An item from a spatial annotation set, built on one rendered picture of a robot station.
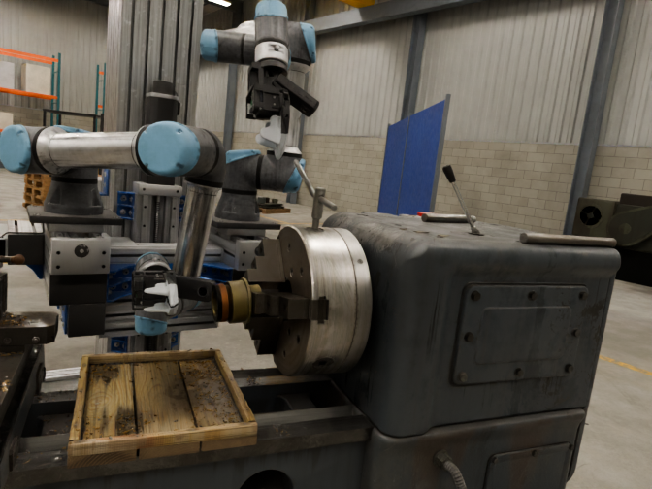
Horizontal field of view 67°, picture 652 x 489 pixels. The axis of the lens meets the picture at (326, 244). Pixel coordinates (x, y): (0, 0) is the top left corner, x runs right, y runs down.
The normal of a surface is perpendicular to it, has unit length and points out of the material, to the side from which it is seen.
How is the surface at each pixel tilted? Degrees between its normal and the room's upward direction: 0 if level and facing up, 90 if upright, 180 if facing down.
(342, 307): 79
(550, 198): 90
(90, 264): 90
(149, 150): 89
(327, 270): 54
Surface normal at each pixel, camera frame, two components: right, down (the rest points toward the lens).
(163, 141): -0.17, 0.12
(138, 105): 0.53, 0.19
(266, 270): 0.37, -0.48
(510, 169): -0.76, 0.02
